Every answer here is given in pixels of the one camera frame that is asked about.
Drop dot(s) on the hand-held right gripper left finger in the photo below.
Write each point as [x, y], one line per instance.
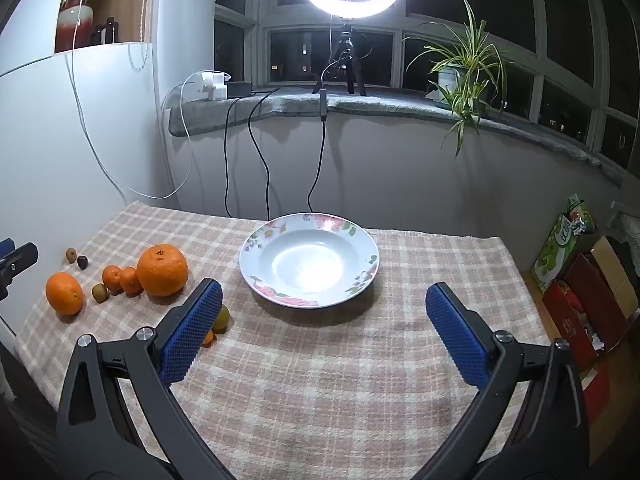
[192, 335]

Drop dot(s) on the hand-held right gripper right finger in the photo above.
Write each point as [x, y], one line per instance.
[457, 332]

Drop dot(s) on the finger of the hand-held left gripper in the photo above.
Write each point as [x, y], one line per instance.
[5, 247]
[22, 256]

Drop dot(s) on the small orange kumquat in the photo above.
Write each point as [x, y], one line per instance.
[208, 337]

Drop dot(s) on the yellow-green round fruit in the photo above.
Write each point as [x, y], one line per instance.
[223, 319]

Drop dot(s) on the small brown longan fruit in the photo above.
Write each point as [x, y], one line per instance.
[71, 255]

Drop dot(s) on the medium smooth orange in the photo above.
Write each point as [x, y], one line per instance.
[64, 294]

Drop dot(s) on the large rough-skinned orange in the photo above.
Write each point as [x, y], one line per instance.
[162, 272]

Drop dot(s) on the small mandarin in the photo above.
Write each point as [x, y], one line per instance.
[112, 279]
[131, 281]

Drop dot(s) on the tan round longan fruit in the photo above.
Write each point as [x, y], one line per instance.
[100, 293]

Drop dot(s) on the white floral plate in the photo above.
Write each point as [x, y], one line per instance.
[310, 265]

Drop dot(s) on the red gift box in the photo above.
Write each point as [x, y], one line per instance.
[565, 315]
[595, 290]

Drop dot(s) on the pink checked tablecloth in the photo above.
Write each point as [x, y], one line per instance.
[310, 370]

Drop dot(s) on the green printed box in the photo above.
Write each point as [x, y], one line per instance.
[555, 250]

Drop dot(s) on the brown cardboard box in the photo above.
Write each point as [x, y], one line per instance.
[612, 265]

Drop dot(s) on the red vase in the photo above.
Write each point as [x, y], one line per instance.
[72, 30]

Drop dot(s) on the black object on shelf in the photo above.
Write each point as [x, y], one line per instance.
[107, 30]

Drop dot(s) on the white power strip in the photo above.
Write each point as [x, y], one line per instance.
[210, 91]

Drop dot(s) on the white plant pot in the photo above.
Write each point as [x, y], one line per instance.
[446, 82]

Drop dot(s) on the black power adapter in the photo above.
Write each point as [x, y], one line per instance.
[240, 89]

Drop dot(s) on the spider plant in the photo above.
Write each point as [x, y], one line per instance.
[467, 60]

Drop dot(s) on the white window frame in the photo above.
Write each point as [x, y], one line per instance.
[400, 60]

